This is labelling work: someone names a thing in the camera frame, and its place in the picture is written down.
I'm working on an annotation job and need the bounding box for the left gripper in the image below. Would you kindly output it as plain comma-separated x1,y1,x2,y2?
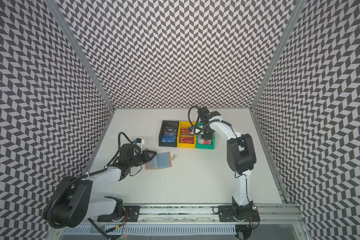
129,149,158,168

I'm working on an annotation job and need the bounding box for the red circle white card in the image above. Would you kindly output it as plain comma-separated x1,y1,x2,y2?
197,134,213,145

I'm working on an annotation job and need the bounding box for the teal credit card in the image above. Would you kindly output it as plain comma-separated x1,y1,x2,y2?
157,152,172,169

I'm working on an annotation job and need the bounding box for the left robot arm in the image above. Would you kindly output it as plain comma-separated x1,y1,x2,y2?
43,143,157,229

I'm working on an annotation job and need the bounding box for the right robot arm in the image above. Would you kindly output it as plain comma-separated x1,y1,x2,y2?
193,107,260,224

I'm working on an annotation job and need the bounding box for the red card in yellow bin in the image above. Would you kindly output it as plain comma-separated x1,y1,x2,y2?
181,128,193,136

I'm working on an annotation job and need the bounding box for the blue card in black bin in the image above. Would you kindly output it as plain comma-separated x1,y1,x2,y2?
161,134,177,143

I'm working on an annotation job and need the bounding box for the dark card in black bin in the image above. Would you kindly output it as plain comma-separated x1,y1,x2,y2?
164,127,178,135

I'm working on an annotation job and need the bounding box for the green plastic bin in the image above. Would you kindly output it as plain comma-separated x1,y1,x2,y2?
196,133,216,150

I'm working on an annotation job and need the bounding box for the yellow plastic bin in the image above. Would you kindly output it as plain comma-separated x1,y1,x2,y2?
177,121,197,149

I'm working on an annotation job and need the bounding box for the black plastic bin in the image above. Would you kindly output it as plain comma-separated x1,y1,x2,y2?
159,120,180,148

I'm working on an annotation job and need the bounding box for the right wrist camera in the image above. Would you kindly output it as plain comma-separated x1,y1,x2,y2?
188,126,195,135

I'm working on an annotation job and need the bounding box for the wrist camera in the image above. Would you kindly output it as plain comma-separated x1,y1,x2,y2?
133,138,145,148
188,126,195,135

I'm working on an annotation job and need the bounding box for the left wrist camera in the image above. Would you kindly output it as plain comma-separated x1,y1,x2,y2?
133,138,145,148

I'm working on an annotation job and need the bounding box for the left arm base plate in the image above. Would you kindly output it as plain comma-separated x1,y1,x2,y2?
97,205,141,223

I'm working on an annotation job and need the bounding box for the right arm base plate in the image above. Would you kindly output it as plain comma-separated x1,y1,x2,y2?
218,205,260,223

